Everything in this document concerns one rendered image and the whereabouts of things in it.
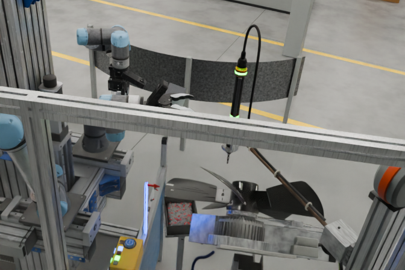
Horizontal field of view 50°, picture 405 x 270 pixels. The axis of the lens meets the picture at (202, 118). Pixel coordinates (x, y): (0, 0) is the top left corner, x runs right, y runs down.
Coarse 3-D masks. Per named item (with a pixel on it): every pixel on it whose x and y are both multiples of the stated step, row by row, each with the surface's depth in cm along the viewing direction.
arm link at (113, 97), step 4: (100, 96) 162; (104, 96) 162; (108, 96) 162; (112, 96) 162; (116, 96) 162; (120, 96) 162; (124, 96) 162; (128, 96) 167; (108, 100) 161; (112, 100) 161; (116, 100) 161; (120, 100) 161; (124, 100) 161
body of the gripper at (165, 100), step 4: (140, 96) 164; (164, 96) 166; (168, 96) 166; (140, 100) 162; (160, 100) 164; (164, 100) 164; (168, 100) 164; (140, 104) 162; (144, 104) 164; (156, 104) 164; (160, 104) 162; (164, 104) 162; (168, 104) 162
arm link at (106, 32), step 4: (104, 28) 192; (108, 28) 192; (112, 28) 193; (116, 28) 193; (120, 28) 194; (124, 28) 197; (104, 32) 191; (108, 32) 191; (112, 32) 191; (104, 36) 190; (108, 36) 191; (104, 40) 191; (108, 40) 192; (104, 44) 193; (108, 44) 194
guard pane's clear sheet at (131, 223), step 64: (0, 128) 94; (64, 128) 92; (0, 192) 104; (64, 192) 102; (128, 192) 100; (192, 192) 97; (256, 192) 95; (320, 192) 93; (384, 192) 91; (0, 256) 118; (64, 256) 115; (128, 256) 112; (192, 256) 109; (256, 256) 106; (320, 256) 104; (384, 256) 101
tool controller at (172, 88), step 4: (172, 84) 260; (168, 88) 255; (172, 88) 257; (176, 88) 258; (180, 88) 260; (184, 88) 261; (168, 92) 251; (172, 92) 253; (176, 92) 254; (180, 92) 256; (184, 92) 258; (172, 104) 243
